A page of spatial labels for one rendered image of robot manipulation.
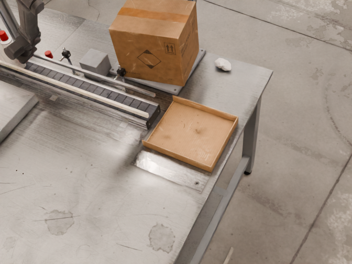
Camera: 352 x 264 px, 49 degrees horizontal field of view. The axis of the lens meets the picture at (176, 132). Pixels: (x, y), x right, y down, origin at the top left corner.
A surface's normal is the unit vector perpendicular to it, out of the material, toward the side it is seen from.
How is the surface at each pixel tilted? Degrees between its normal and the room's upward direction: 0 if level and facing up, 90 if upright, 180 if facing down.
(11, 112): 0
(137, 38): 90
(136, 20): 0
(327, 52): 0
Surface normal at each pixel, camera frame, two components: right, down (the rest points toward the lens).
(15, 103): -0.10, -0.59
